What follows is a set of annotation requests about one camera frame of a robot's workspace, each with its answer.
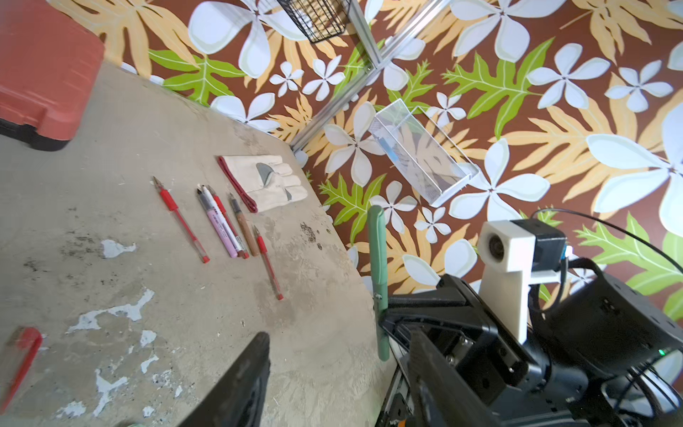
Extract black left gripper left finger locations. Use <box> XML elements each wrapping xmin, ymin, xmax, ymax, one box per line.
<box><xmin>180</xmin><ymin>332</ymin><xmax>270</xmax><ymax>427</ymax></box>

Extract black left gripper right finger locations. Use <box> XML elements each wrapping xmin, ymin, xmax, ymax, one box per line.
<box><xmin>408</xmin><ymin>330</ymin><xmax>500</xmax><ymax>426</ymax></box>

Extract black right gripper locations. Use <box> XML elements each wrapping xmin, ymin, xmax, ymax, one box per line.
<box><xmin>378</xmin><ymin>274</ymin><xmax>550</xmax><ymax>426</ymax></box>

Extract brown white marker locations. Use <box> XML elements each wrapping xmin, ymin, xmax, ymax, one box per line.
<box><xmin>200</xmin><ymin>185</ymin><xmax>247</xmax><ymax>259</ymax></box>

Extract red brown pen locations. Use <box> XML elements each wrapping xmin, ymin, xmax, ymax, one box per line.
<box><xmin>253</xmin><ymin>226</ymin><xmax>284</xmax><ymax>301</ymax></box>

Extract pink marker pen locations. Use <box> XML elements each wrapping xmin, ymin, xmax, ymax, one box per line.
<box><xmin>197</xmin><ymin>188</ymin><xmax>238</xmax><ymax>258</ymax></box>

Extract tan brown pen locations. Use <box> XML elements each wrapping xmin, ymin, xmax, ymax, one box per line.
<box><xmin>228</xmin><ymin>193</ymin><xmax>260</xmax><ymax>256</ymax></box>

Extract dark green pen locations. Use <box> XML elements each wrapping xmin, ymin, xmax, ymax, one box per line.
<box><xmin>367</xmin><ymin>206</ymin><xmax>391</xmax><ymax>361</ymax></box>

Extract red gel pen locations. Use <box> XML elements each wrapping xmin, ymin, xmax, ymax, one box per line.
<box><xmin>152</xmin><ymin>176</ymin><xmax>210</xmax><ymax>263</ymax></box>

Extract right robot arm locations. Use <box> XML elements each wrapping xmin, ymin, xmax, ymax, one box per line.
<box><xmin>377</xmin><ymin>272</ymin><xmax>682</xmax><ymax>426</ymax></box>

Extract white mesh basket right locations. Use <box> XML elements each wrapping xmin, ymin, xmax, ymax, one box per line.
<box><xmin>369</xmin><ymin>99</ymin><xmax>480</xmax><ymax>207</ymax></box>

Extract white canvas work glove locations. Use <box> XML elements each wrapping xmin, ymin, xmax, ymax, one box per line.
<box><xmin>217</xmin><ymin>155</ymin><xmax>309</xmax><ymax>214</ymax></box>

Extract red plastic tool case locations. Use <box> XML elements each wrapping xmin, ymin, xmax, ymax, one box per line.
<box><xmin>1</xmin><ymin>1</ymin><xmax>104</xmax><ymax>151</ymax></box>

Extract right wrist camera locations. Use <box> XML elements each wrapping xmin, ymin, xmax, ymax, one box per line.
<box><xmin>478</xmin><ymin>219</ymin><xmax>567</xmax><ymax>344</ymax></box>

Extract black camera cable right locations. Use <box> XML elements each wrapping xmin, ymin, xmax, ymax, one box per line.
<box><xmin>530</xmin><ymin>206</ymin><xmax>683</xmax><ymax>276</ymax></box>

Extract black wire basket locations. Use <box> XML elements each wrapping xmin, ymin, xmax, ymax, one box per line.
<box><xmin>279</xmin><ymin>0</ymin><xmax>350</xmax><ymax>44</ymax></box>

